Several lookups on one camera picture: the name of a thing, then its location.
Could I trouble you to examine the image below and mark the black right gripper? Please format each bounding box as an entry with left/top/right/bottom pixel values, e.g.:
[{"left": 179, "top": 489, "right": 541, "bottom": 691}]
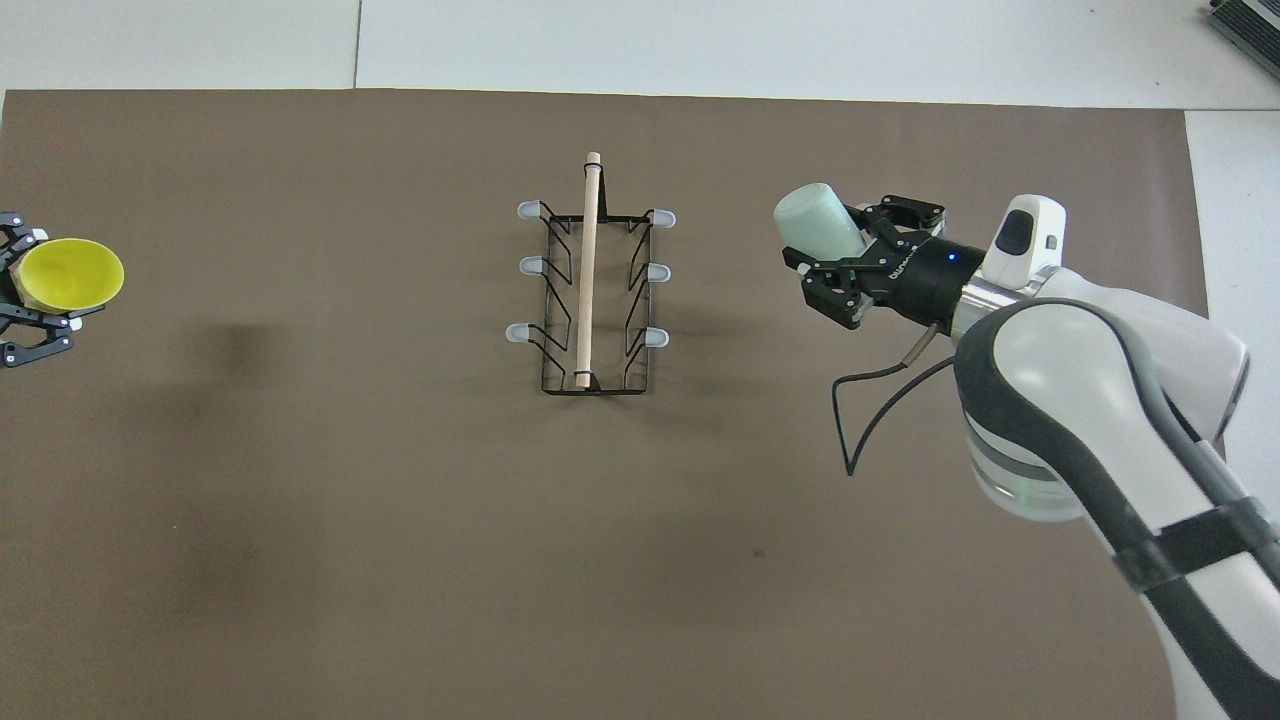
[{"left": 783, "top": 195, "right": 986, "bottom": 331}]

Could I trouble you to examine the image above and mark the pale green plastic cup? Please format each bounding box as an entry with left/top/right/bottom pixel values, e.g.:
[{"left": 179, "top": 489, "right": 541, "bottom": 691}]
[{"left": 774, "top": 183, "right": 869, "bottom": 266}]

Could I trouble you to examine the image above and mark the yellow plastic cup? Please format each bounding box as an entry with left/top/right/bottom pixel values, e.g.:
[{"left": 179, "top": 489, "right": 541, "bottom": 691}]
[{"left": 20, "top": 238, "right": 126, "bottom": 312}]

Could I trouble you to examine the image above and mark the grey ribbed device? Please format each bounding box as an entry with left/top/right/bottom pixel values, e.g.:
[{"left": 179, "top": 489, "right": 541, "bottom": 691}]
[{"left": 1205, "top": 0, "right": 1280, "bottom": 53}]

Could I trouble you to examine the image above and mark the brown table mat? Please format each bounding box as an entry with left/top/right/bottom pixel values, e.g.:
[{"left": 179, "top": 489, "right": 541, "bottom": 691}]
[{"left": 0, "top": 88, "right": 1256, "bottom": 720}]

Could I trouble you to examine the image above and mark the black wire cup rack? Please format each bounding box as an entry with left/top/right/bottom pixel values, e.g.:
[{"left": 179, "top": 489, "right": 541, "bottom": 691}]
[{"left": 505, "top": 152, "right": 678, "bottom": 397}]

